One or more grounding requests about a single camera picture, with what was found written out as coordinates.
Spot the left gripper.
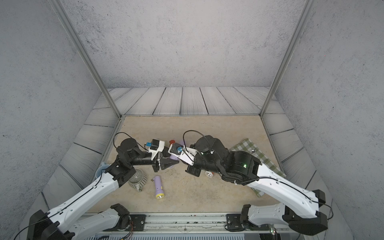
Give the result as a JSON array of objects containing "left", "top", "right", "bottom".
[{"left": 127, "top": 147, "right": 178, "bottom": 174}]

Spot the red flashlight white rim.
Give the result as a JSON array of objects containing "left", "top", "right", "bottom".
[{"left": 205, "top": 171, "right": 214, "bottom": 178}]

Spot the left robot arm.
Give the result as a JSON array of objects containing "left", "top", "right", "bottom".
[{"left": 26, "top": 137, "right": 179, "bottom": 240}]

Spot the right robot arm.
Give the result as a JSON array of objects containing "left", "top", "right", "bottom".
[{"left": 177, "top": 135, "right": 328, "bottom": 236}]

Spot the green checkered cloth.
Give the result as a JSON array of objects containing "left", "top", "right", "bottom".
[{"left": 229, "top": 138, "right": 286, "bottom": 179}]

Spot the light blue mug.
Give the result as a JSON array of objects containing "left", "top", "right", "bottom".
[{"left": 95, "top": 162, "right": 110, "bottom": 179}]

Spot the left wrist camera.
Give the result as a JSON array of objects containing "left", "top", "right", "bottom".
[{"left": 146, "top": 139, "right": 165, "bottom": 161}]

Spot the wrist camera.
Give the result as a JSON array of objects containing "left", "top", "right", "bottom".
[
  {"left": 146, "top": 139, "right": 165, "bottom": 161},
  {"left": 168, "top": 143, "right": 198, "bottom": 166}
]

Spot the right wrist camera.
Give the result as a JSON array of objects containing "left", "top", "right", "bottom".
[{"left": 168, "top": 143, "right": 198, "bottom": 166}]

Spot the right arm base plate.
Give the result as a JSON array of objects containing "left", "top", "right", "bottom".
[{"left": 225, "top": 214, "right": 270, "bottom": 232}]

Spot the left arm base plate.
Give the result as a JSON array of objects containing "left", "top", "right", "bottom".
[{"left": 104, "top": 214, "right": 147, "bottom": 232}]

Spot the aluminium mounting rail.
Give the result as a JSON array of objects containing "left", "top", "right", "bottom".
[{"left": 53, "top": 211, "right": 319, "bottom": 240}]

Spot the left aluminium frame post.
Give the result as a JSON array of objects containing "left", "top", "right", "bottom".
[{"left": 49, "top": 0, "right": 122, "bottom": 120}]

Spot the aluminium frame post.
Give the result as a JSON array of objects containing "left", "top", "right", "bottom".
[
  {"left": 49, "top": 0, "right": 122, "bottom": 120},
  {"left": 260, "top": 0, "right": 316, "bottom": 118}
]

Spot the right aluminium frame post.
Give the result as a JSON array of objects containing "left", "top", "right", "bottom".
[{"left": 260, "top": 0, "right": 316, "bottom": 118}]

